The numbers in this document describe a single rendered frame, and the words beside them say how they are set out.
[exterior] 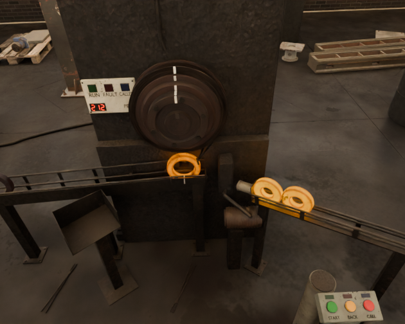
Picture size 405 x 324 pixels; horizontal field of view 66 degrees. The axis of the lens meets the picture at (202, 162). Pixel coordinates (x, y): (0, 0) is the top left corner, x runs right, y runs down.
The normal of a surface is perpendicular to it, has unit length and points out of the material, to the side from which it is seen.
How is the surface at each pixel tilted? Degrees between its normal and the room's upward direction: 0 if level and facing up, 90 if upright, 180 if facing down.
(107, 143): 0
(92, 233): 5
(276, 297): 0
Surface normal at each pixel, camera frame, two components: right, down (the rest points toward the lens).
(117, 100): 0.03, 0.63
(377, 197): -0.03, -0.77
